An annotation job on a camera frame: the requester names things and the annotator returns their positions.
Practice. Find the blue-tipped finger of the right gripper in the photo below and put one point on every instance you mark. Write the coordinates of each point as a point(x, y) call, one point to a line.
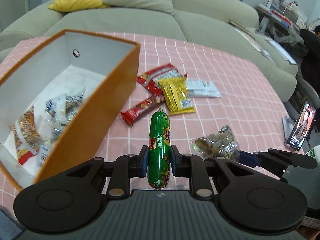
point(276, 161)

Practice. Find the orange white snack packet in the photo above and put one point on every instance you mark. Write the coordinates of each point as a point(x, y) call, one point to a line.
point(27, 139)

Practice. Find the smartphone on stand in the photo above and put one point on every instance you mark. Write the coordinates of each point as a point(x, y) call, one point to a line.
point(296, 132)

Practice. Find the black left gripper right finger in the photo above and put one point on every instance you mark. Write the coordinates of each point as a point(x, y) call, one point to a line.
point(192, 167)

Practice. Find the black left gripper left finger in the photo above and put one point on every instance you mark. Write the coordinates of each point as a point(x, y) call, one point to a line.
point(122, 170)

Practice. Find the beige sofa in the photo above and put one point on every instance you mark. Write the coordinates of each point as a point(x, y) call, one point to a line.
point(202, 22)

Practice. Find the green sausage snack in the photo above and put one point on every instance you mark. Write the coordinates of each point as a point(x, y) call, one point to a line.
point(159, 150)

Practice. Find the yellow snack packet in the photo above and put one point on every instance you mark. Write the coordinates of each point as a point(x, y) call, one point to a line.
point(176, 95)

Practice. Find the clear nut snack bag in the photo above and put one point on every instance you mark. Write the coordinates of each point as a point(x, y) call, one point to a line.
point(220, 144)

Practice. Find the papers on sofa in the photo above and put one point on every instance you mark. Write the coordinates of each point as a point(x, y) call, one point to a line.
point(265, 45)

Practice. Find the blue white snack packet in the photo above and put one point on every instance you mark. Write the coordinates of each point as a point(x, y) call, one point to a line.
point(58, 113)

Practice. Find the red chocolate wafer bar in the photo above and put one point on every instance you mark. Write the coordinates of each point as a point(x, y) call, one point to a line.
point(141, 109)

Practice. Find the cluttered desk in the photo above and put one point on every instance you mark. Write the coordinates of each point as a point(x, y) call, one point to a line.
point(282, 20)

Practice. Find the orange storage box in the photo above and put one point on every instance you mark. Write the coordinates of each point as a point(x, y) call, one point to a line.
point(102, 68)

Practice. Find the red silver snack packet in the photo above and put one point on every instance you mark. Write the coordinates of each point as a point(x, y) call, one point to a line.
point(149, 79)

